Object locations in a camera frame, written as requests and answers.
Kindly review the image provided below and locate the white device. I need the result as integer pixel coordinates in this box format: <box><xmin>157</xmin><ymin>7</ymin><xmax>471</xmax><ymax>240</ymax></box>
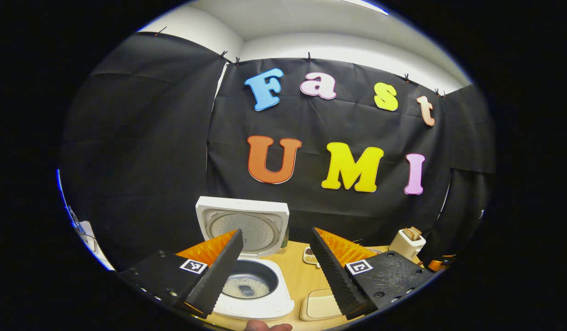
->
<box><xmin>75</xmin><ymin>220</ymin><xmax>115</xmax><ymax>272</ymax></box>

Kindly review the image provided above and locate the white toaster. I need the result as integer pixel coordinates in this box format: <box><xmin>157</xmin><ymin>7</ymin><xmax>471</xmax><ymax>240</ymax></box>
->
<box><xmin>388</xmin><ymin>229</ymin><xmax>426</xmax><ymax>263</ymax></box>

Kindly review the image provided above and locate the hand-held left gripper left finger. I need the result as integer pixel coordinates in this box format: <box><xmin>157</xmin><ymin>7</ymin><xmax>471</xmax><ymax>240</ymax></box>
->
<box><xmin>118</xmin><ymin>228</ymin><xmax>244</xmax><ymax>319</ymax></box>

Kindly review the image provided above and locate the black backdrop cloth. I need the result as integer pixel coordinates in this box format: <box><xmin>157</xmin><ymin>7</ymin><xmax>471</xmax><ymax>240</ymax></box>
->
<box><xmin>60</xmin><ymin>32</ymin><xmax>495</xmax><ymax>272</ymax></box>

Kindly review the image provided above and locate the white divided grain dish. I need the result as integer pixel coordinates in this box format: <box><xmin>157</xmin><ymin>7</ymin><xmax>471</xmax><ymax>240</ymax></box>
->
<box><xmin>303</xmin><ymin>247</ymin><xmax>321</xmax><ymax>268</ymax></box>

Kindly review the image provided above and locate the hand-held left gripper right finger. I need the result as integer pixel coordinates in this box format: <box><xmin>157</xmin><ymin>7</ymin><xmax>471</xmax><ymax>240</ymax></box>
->
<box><xmin>309</xmin><ymin>227</ymin><xmax>435</xmax><ymax>321</ymax></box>

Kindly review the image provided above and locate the clear rice container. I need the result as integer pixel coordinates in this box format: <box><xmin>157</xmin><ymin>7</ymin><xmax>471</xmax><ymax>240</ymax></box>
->
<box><xmin>299</xmin><ymin>288</ymin><xmax>344</xmax><ymax>321</ymax></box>

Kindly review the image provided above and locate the white rice cooker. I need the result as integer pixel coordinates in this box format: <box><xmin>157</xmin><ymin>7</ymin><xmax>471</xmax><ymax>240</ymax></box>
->
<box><xmin>195</xmin><ymin>196</ymin><xmax>295</xmax><ymax>321</ymax></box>

